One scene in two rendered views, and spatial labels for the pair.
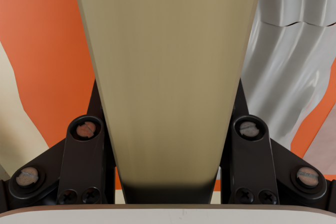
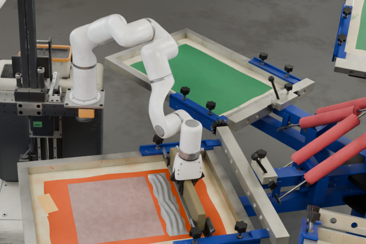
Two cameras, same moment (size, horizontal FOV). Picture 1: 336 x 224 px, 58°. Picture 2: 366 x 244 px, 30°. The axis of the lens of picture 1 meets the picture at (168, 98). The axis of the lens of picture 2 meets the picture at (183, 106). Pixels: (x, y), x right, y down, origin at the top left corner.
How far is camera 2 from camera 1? 2.43 m
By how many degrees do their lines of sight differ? 18
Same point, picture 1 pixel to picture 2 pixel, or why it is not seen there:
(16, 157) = (208, 174)
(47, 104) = (201, 186)
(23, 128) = (206, 181)
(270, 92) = (164, 192)
